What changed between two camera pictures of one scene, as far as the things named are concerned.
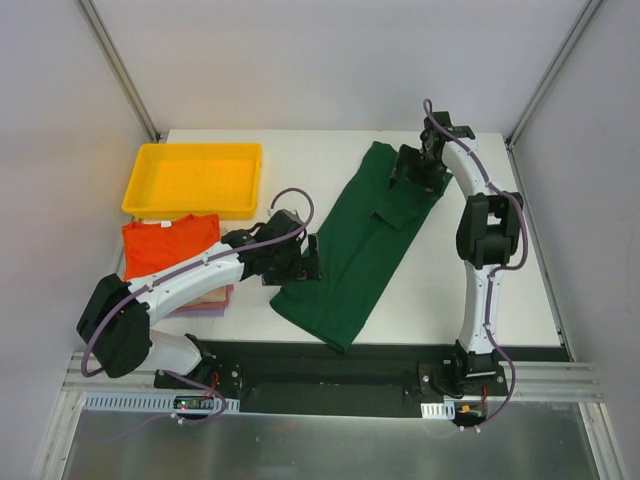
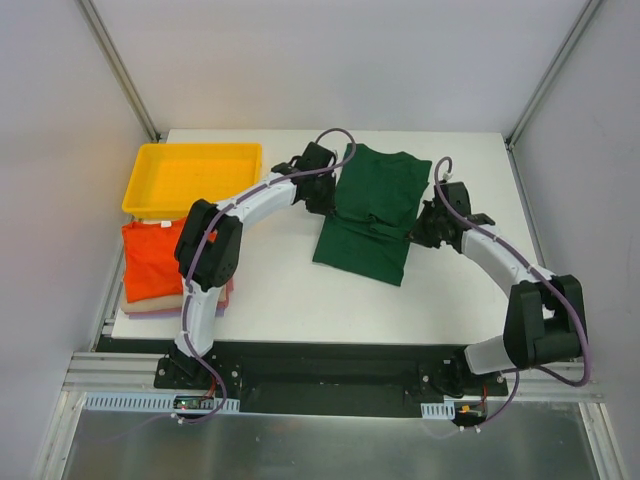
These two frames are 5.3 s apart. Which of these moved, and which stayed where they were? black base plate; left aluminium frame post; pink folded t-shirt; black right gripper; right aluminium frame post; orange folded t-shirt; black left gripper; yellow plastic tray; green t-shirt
Moved: green t-shirt; black right gripper; black left gripper
Stayed: left aluminium frame post; orange folded t-shirt; right aluminium frame post; yellow plastic tray; black base plate; pink folded t-shirt
